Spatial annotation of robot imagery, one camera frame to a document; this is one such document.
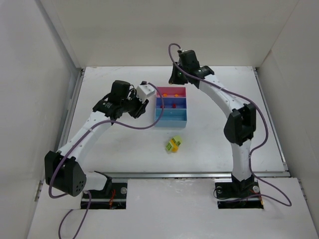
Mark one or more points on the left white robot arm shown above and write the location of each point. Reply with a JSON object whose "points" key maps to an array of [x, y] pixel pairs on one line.
{"points": [[63, 168]]}

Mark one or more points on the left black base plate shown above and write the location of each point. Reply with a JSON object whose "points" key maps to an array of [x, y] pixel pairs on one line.
{"points": [[114, 198]]}

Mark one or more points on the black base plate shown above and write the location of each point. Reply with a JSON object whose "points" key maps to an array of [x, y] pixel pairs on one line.
{"points": [[114, 198], [239, 199]]}

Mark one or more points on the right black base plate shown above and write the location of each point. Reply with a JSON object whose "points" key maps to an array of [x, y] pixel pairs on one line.
{"points": [[239, 199]]}

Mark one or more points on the light blue container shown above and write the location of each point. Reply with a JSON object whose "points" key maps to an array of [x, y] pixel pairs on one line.
{"points": [[175, 118]]}

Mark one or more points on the pink container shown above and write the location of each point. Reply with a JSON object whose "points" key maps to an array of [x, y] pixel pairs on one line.
{"points": [[171, 91]]}

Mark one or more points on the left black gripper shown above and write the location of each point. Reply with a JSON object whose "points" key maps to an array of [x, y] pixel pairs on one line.
{"points": [[139, 108]]}

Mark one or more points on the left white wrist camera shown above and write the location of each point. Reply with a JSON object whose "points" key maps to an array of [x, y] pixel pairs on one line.
{"points": [[144, 91]]}

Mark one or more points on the yellow green lego cluster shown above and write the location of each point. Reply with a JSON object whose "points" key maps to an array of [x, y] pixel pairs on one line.
{"points": [[174, 144]]}

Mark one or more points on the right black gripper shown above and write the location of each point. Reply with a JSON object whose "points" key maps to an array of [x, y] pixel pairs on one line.
{"points": [[176, 76]]}

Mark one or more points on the dark blue container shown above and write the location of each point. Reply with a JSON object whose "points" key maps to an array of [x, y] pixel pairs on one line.
{"points": [[168, 102]]}

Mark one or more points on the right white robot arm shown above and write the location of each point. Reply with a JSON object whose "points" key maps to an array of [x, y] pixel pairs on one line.
{"points": [[240, 125]]}

